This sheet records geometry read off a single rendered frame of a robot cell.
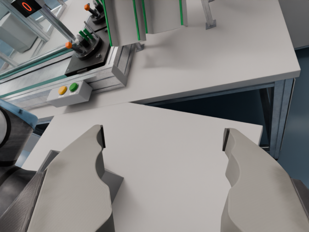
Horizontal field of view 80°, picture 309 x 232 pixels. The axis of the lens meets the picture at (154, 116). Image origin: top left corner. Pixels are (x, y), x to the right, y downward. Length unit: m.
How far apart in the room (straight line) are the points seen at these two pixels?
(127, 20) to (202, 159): 0.54
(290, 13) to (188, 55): 0.83
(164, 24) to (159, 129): 0.35
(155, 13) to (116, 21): 0.16
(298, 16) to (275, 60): 0.84
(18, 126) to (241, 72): 0.63
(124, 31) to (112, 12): 0.08
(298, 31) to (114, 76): 1.20
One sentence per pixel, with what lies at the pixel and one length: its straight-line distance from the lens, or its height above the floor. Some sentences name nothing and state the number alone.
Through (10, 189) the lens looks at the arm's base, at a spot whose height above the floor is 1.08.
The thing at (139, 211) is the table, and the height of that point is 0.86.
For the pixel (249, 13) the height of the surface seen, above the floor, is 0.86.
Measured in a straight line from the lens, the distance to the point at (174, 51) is 0.80.
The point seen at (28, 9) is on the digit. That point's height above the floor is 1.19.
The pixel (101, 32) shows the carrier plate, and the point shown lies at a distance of 1.01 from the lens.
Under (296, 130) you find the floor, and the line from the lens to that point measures 1.49.
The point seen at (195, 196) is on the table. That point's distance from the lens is 0.51.
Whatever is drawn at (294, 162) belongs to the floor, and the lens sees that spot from 1.41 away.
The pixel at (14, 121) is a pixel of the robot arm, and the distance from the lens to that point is 0.56.
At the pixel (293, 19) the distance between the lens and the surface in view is 1.48.
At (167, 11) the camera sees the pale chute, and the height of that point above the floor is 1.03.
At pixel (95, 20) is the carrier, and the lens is 1.10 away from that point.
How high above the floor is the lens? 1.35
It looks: 49 degrees down
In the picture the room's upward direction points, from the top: 44 degrees counter-clockwise
